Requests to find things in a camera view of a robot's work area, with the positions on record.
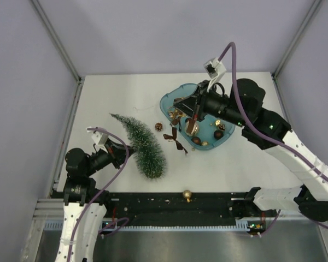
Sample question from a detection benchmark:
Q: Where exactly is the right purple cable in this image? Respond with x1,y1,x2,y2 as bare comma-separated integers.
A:
217,42,328,237

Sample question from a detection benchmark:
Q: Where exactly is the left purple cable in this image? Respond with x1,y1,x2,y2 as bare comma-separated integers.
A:
67,126,131,262

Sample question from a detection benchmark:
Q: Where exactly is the right aluminium corner post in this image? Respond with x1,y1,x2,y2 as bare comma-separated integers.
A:
272,0,324,80

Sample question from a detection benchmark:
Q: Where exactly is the gold glitter ball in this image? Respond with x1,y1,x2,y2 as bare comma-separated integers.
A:
183,189,192,203

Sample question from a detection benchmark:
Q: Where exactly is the large frosted pine cone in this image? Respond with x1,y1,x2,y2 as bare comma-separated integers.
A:
155,122,163,132

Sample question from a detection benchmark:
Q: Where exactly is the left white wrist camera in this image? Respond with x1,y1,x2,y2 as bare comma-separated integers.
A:
87,127,109,151

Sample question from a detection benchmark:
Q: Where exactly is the left aluminium corner post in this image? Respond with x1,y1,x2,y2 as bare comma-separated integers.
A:
29,0,82,83

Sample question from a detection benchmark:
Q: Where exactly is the small green christmas tree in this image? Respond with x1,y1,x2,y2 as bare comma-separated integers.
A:
111,114,167,180

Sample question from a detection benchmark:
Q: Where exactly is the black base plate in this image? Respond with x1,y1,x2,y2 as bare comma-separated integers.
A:
105,192,276,227

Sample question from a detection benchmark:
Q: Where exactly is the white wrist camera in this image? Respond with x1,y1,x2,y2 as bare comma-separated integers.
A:
203,57,227,90
87,127,109,151

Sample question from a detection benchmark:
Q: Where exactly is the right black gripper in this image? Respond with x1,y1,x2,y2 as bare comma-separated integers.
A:
173,81,247,128

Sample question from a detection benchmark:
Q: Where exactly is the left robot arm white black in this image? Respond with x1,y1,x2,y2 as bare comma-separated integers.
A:
55,133,135,261

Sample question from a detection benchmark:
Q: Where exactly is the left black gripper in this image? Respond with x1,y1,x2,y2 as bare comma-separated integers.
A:
84,138,137,176

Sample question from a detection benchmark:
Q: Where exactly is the brown ribbon gold berry sprig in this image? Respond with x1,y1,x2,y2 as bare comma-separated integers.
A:
160,96,202,154

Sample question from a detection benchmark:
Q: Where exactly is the aluminium front rail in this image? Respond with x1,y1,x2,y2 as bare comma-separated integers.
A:
34,196,328,219

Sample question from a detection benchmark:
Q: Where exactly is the brown bauble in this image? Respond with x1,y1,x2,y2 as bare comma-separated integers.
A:
191,136,201,145
213,130,224,140

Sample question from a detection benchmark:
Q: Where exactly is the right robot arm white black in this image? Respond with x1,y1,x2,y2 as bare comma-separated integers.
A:
173,79,328,222

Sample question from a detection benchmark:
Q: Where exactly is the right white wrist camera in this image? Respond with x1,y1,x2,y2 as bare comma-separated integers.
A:
203,57,227,90

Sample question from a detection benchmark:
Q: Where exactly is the aluminium corner post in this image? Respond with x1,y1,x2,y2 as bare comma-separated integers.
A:
29,0,82,83
272,0,324,80

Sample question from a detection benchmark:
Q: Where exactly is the white slotted cable duct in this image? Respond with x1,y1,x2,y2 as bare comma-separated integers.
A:
45,220,266,233

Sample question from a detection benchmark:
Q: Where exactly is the purple cable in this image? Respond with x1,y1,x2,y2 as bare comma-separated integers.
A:
217,42,328,237
67,126,131,262

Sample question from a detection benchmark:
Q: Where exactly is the teal plastic bin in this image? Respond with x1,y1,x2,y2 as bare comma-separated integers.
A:
163,83,235,151

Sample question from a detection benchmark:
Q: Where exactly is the large silver gold bauble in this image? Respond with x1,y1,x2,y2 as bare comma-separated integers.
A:
185,118,199,136

